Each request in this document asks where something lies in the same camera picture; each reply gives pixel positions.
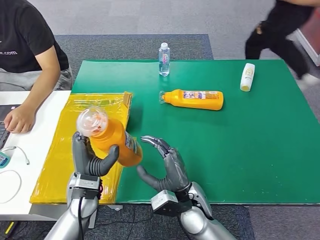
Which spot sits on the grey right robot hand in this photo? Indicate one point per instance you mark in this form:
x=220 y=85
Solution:
x=175 y=169

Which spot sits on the person's left hand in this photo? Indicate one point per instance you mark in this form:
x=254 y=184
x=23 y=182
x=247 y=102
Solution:
x=18 y=121

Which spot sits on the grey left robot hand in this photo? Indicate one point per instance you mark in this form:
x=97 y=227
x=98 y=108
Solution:
x=82 y=162

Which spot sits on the orange detergent bottle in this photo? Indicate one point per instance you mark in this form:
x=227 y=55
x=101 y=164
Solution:
x=200 y=102
x=115 y=136

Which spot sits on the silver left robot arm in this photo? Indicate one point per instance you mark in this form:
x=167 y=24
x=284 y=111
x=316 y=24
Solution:
x=69 y=218

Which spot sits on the person's left forearm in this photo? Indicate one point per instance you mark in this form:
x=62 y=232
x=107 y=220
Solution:
x=40 y=89

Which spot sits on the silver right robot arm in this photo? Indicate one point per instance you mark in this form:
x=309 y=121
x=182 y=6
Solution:
x=200 y=222

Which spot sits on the clear water bottle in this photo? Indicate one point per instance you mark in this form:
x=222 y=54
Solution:
x=164 y=63

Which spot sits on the white plastic bottle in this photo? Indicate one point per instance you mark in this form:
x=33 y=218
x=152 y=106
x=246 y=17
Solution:
x=247 y=78

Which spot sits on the dark laptop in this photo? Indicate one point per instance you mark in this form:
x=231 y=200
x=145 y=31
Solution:
x=4 y=112

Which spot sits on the yellow wrapped cardboard sheet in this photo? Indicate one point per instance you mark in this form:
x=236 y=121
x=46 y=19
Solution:
x=62 y=165

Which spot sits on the white desk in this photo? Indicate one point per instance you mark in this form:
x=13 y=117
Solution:
x=40 y=139

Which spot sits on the small teal device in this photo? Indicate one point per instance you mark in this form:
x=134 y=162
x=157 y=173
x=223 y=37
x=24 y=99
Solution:
x=3 y=160

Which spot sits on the seated person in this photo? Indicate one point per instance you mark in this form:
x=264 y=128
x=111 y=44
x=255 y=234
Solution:
x=20 y=30

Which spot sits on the green table mat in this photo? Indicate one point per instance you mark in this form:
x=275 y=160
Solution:
x=250 y=149

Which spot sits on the walking person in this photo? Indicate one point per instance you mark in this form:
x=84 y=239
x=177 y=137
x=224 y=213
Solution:
x=280 y=20

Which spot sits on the white framed display cabinet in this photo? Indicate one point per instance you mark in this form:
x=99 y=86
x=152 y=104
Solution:
x=312 y=43

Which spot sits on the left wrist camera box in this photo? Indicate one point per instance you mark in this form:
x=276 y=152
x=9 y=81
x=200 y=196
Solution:
x=86 y=185

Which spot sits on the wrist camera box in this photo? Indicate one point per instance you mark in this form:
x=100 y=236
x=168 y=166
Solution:
x=164 y=202
x=86 y=185

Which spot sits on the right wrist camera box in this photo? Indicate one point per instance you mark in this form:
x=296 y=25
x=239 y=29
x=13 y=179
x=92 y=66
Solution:
x=164 y=202

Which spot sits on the grey table bracket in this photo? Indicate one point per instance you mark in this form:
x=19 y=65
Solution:
x=116 y=207

